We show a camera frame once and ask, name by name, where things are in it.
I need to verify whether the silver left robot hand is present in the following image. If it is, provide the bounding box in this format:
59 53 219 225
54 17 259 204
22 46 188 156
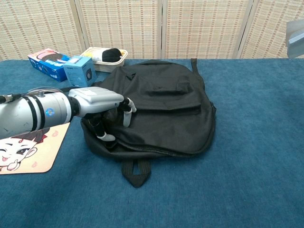
67 86 137 141

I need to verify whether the black fabric backpack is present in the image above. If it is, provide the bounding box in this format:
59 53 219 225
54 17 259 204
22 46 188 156
59 58 217 189

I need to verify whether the white notebook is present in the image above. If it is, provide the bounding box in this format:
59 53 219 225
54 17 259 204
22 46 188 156
286 20 304 59

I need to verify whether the small light blue carton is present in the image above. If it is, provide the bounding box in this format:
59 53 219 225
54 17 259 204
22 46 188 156
63 56 97 87

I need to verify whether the beige plastic tray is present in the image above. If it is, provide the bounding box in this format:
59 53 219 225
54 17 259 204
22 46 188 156
80 47 129 73

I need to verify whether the black white plush toy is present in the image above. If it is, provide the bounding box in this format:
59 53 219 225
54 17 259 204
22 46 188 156
83 48 124 63

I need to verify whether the blue pink cookie box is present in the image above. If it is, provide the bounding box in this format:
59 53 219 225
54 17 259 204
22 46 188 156
27 48 72 83

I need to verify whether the woven folding screen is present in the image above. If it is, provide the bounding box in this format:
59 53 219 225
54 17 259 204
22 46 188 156
0 0 304 61

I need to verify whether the cartoon girl mouse pad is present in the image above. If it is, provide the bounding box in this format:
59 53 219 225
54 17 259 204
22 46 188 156
0 122 71 175

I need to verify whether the blue table cloth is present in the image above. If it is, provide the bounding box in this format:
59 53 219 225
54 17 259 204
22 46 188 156
0 58 304 228

